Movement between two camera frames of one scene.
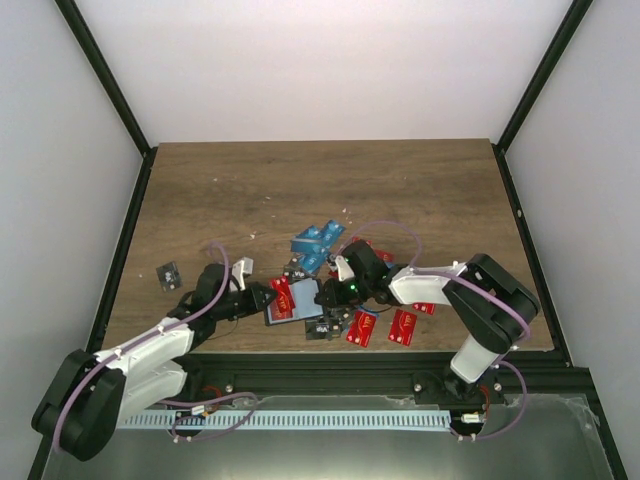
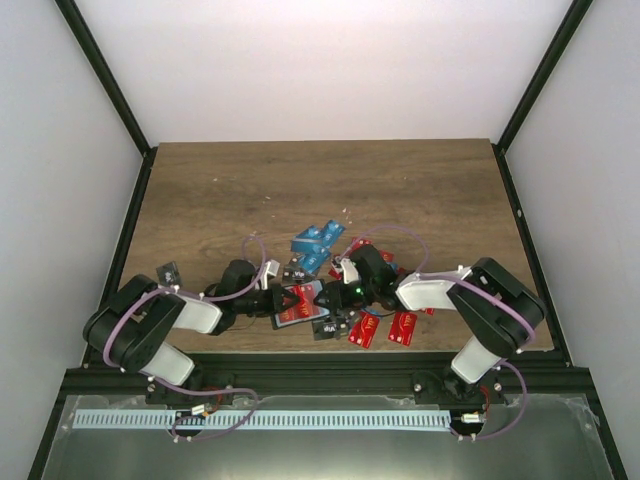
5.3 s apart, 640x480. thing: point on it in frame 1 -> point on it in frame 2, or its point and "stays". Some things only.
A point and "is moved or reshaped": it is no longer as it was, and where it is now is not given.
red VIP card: (283, 294) is moved or reshaped
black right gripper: (336, 297) stays
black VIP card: (317, 329) is moved or reshaped
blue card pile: (313, 246) stays
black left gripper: (257, 301) stays
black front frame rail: (534, 374) stays
